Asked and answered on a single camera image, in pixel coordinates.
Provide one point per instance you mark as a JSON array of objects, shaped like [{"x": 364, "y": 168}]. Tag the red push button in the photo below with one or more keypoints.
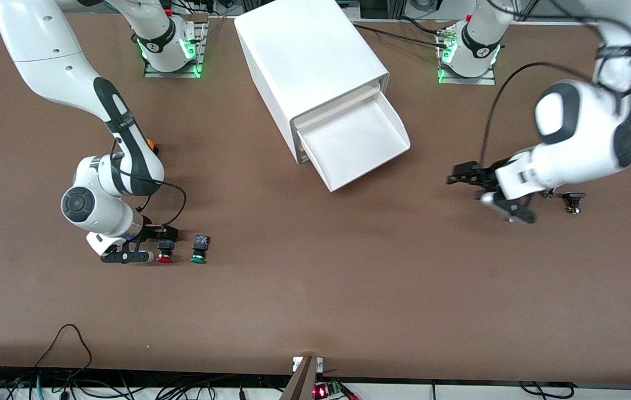
[{"x": 164, "y": 258}]

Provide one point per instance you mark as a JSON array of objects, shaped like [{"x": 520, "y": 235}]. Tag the white plastic drawer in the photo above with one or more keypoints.
[
  {"x": 354, "y": 139},
  {"x": 337, "y": 105}
]

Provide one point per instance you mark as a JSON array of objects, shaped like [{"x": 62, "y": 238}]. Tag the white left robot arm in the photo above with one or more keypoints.
[{"x": 576, "y": 128}]

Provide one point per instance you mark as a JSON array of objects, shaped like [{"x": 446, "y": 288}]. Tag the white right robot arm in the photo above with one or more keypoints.
[{"x": 43, "y": 50}]

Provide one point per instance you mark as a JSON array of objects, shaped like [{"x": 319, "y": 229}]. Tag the green push button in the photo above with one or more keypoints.
[{"x": 199, "y": 244}]

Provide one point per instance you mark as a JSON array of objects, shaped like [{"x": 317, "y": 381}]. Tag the white drawer cabinet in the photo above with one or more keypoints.
[{"x": 304, "y": 50}]

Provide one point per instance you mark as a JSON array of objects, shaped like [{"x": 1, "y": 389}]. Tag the small grey metal part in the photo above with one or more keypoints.
[{"x": 549, "y": 194}]

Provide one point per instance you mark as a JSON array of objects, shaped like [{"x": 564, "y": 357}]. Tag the orange box with hole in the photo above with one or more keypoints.
[{"x": 151, "y": 145}]

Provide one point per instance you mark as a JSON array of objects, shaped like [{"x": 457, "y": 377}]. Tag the small board with red light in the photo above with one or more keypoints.
[{"x": 326, "y": 390}]

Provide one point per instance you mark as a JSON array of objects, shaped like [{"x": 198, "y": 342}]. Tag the small black switch part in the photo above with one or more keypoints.
[{"x": 574, "y": 196}]

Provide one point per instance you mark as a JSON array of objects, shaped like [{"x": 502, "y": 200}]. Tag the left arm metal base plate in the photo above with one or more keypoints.
[{"x": 485, "y": 80}]

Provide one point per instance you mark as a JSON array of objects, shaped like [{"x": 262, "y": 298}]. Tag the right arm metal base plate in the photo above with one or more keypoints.
[{"x": 151, "y": 72}]

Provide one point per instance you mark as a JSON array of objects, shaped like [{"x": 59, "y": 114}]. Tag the grey metal bracket post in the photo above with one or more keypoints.
[{"x": 301, "y": 383}]

